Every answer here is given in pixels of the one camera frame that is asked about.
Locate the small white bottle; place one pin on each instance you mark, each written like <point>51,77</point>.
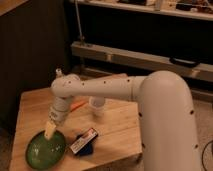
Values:
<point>59,73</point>

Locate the metal pole stand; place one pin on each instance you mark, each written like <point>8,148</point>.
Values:
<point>81,37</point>

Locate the black white red box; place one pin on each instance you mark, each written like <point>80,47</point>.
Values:
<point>90,134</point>

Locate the black case handle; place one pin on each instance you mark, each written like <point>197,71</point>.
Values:
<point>185,63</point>

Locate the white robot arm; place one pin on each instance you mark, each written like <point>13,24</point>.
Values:
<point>168,124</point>

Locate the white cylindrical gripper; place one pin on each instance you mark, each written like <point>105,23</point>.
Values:
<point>59,111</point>

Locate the long grey case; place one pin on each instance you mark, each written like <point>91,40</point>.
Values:
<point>140,60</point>

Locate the orange carrot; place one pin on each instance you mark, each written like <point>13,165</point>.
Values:
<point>76,105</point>

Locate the cluttered shelf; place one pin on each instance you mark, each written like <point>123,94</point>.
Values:
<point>114,4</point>

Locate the green ceramic bowl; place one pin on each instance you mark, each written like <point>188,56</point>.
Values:
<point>42,154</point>

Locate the wooden table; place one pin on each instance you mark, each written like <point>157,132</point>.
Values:
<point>118,131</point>

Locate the blue object under box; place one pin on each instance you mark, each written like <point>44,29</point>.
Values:
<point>86,149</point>

